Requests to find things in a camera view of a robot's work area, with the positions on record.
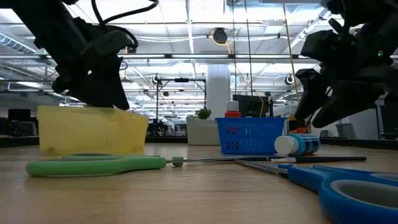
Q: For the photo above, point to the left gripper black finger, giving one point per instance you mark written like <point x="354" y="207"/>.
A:
<point x="102" y="87"/>

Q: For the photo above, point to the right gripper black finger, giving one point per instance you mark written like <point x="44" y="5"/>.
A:
<point x="351" y="96"/>
<point x="312" y="90"/>

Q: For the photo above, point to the blue paint bottle white cap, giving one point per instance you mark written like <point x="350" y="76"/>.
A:
<point x="298" y="144"/>

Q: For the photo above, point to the red paint bottle white cap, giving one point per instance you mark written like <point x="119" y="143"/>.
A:
<point x="232" y="107"/>

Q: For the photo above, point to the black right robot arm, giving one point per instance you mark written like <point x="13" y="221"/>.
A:
<point x="357" y="11"/>

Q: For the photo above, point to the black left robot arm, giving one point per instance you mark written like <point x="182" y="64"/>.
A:
<point x="37" y="25"/>

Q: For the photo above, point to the dark background monitor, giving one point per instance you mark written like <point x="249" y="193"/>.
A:
<point x="388" y="119"/>
<point x="19" y="114"/>

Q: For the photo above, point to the yellow plastic bin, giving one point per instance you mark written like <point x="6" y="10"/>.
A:
<point x="77" y="133"/>

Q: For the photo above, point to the blue slotted plastic basket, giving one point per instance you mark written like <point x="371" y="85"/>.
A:
<point x="267" y="137"/>

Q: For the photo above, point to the black computer monitor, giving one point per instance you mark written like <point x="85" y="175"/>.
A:
<point x="248" y="105"/>

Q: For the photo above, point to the black paintbrush silver ferrule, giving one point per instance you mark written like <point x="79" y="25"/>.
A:
<point x="326" y="159"/>

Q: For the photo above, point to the white building column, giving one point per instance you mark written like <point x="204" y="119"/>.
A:
<point x="218" y="90"/>

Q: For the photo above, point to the small green background plant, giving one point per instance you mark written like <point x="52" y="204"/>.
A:
<point x="203" y="113"/>

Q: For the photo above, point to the left wrist camera housing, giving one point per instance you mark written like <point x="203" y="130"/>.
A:
<point x="105" y="43"/>

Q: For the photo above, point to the silver ceiling duct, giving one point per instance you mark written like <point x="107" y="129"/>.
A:
<point x="15" y="43"/>

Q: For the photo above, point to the black background station frame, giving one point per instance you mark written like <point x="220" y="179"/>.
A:
<point x="182" y="80"/>

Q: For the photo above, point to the long horizontal ceiling rail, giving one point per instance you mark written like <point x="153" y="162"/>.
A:
<point x="199" y="56"/>

